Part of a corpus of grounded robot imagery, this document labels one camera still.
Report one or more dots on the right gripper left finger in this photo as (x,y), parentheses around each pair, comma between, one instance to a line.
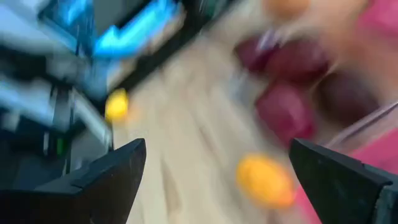
(77,199)

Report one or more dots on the orange fruit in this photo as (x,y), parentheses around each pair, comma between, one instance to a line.
(264,182)

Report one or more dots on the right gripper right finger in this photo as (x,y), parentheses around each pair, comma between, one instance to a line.
(351,193)

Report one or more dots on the small yellow lemon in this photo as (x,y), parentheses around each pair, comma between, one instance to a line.
(116,105)

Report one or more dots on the silver aluminium profile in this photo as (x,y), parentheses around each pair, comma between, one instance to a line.
(90,121)

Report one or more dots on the clear plastic bin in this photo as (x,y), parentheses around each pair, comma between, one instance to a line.
(363,124)

